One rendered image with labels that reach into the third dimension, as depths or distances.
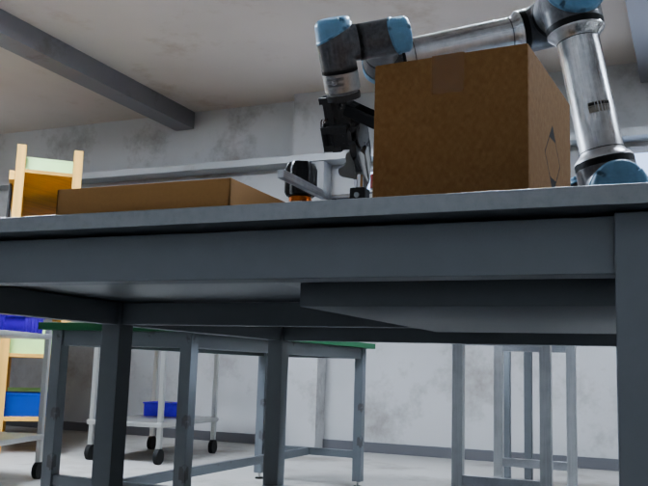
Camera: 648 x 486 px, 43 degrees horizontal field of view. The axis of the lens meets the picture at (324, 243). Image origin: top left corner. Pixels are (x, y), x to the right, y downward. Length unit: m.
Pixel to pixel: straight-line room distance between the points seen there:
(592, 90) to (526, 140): 0.55
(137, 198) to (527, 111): 0.56
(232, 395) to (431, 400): 1.78
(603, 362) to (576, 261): 5.56
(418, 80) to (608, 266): 0.54
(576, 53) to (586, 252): 0.95
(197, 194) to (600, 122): 0.95
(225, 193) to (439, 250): 0.27
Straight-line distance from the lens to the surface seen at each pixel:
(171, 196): 1.04
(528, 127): 1.22
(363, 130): 1.77
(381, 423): 6.81
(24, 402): 6.35
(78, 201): 1.12
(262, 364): 5.02
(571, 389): 3.87
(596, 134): 1.72
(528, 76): 1.25
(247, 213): 0.94
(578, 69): 1.76
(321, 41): 1.73
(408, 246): 0.90
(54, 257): 1.15
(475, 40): 1.89
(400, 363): 6.75
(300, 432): 6.90
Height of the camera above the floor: 0.65
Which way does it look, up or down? 9 degrees up
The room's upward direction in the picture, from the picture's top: 2 degrees clockwise
